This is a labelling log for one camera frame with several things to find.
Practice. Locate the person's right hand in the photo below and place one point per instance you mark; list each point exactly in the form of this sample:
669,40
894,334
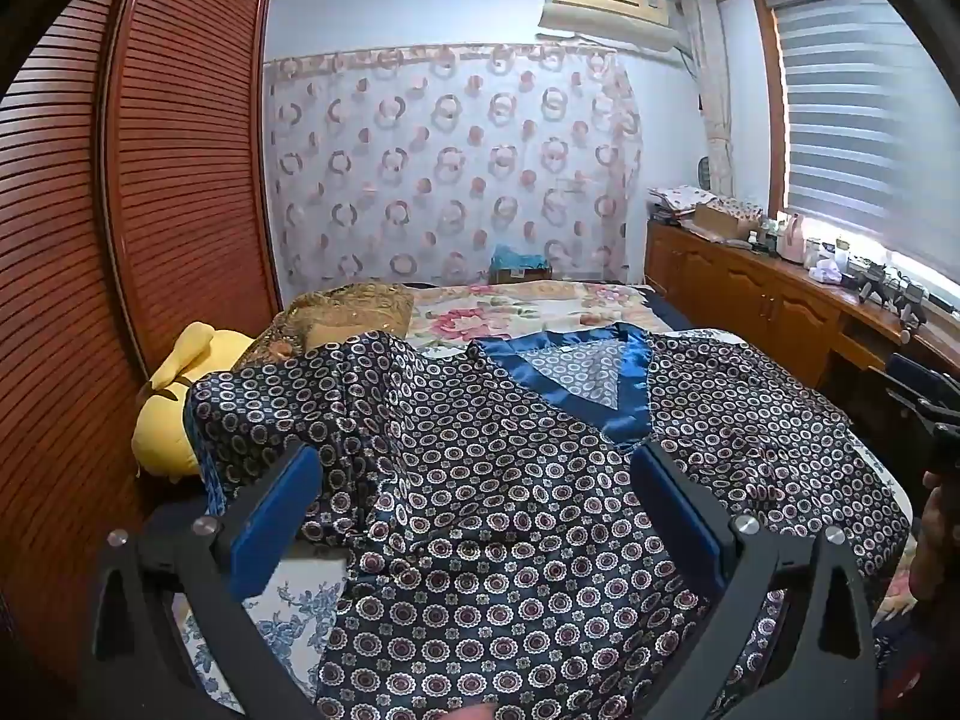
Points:
939,532

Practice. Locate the yellow plush toy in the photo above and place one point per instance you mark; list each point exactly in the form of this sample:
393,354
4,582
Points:
166,435

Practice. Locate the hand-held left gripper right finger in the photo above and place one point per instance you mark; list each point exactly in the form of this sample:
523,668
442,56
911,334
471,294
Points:
679,519

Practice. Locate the lilac cloth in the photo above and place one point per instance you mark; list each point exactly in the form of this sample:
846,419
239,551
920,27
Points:
826,271

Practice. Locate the striped window blind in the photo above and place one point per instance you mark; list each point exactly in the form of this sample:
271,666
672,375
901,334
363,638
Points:
862,127

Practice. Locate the pink bottle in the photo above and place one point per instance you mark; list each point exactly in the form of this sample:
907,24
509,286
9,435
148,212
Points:
792,238

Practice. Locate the brown louvered wardrobe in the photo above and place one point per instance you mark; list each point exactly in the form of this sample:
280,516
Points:
187,165

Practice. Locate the white air conditioner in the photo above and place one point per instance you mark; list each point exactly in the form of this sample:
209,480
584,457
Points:
600,11

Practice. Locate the cardboard box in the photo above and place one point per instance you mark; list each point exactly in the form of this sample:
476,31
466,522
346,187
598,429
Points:
720,221

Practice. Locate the navy circle-print satin garment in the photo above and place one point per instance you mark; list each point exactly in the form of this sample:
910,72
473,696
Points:
487,502

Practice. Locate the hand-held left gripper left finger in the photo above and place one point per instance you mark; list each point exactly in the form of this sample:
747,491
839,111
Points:
274,519

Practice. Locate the golden patterned cushion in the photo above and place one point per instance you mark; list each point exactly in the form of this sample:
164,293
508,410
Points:
345,311

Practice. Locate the white lace curtain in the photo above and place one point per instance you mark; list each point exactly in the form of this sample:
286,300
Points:
712,90

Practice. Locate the teal cloth on box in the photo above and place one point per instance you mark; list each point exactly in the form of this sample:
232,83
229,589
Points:
519,262

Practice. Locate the wooden cabinet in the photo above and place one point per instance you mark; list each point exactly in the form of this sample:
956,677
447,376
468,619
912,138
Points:
720,277

